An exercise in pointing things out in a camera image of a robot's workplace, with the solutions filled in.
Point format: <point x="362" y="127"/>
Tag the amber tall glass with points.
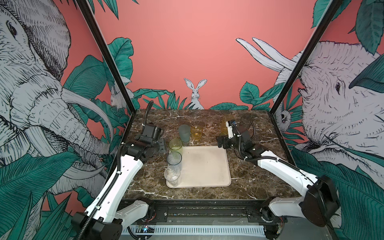
<point x="224" y="128"/>

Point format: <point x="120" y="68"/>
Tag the light green ribbed glass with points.
<point x="176" y="145"/>

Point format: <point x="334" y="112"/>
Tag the beige square tray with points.
<point x="203" y="166"/>

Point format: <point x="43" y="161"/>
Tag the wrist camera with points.
<point x="150" y="134"/>
<point x="230" y="127"/>

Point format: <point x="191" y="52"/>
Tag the left black frame post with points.
<point x="88" y="15"/>

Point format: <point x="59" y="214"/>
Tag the grey blue glass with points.
<point x="174" y="159"/>

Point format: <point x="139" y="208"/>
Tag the black frame post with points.
<point x="325" y="20"/>
<point x="88" y="15"/>

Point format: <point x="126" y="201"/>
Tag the black front rail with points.
<point x="204" y="210"/>

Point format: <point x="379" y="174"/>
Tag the right black frame post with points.
<point x="325" y="20"/>

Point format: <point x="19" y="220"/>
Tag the clear glass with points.
<point x="172" y="175"/>

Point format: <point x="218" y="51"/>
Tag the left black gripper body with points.
<point x="161" y="145"/>

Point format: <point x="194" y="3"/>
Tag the white slotted cable duct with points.
<point x="189" y="230"/>

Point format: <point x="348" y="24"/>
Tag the dark smoked glass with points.
<point x="246" y="121"/>

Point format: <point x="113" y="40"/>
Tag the yellow glass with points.
<point x="196" y="132"/>

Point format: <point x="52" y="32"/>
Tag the frosted teal glass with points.
<point x="185" y="133"/>

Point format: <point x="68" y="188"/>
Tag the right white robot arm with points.
<point x="318" y="200"/>

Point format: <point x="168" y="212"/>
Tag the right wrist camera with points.
<point x="230" y="127"/>

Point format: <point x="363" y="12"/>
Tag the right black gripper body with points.
<point x="232" y="144"/>

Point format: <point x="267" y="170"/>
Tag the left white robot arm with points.
<point x="102" y="220"/>

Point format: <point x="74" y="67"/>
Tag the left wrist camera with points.
<point x="150" y="134"/>

